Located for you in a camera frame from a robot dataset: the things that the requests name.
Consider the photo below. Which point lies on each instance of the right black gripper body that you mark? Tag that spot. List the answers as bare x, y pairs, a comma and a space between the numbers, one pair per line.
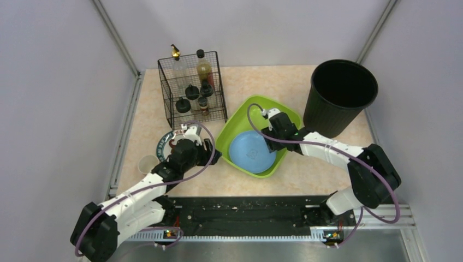
271, 143

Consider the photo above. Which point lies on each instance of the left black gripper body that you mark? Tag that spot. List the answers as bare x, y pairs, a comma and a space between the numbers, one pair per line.
208, 151

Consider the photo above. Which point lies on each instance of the blue plate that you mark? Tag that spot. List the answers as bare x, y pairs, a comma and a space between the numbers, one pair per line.
249, 151

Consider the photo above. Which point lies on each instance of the green-rimmed white plate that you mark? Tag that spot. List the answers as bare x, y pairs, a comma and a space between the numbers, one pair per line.
162, 148

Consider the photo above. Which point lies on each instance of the black-lid shaker jar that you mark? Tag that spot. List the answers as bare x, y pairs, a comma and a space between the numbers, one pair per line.
192, 93
183, 108
208, 92

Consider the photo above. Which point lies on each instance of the small pepper grinder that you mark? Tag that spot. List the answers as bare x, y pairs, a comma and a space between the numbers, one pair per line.
204, 105

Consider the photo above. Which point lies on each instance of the black-lid shaker jar back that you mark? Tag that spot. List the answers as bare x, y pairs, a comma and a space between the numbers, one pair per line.
192, 93

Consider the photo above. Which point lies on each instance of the clear gold-spout oil bottle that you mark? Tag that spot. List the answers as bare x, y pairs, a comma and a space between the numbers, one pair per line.
179, 70

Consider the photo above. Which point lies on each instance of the brown sauce bottle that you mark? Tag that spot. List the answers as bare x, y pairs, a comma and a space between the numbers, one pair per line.
204, 69

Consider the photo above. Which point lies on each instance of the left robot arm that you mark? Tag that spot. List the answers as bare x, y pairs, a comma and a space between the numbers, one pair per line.
137, 195

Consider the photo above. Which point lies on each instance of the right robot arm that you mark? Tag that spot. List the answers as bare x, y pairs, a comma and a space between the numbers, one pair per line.
372, 175

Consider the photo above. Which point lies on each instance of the food on white plate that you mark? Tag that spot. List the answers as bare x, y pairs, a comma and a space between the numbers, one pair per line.
172, 144

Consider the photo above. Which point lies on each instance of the pink mug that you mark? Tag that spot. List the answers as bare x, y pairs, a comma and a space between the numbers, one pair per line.
147, 163

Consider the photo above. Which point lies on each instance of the black trash bin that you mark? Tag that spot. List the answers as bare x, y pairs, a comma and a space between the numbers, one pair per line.
339, 90

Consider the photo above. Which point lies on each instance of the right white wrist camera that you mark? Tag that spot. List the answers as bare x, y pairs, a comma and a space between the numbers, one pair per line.
268, 114

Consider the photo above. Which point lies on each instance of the black wire rack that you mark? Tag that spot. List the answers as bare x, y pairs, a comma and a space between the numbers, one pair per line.
171, 93

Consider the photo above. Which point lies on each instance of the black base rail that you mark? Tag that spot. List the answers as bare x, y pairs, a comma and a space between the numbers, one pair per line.
252, 218

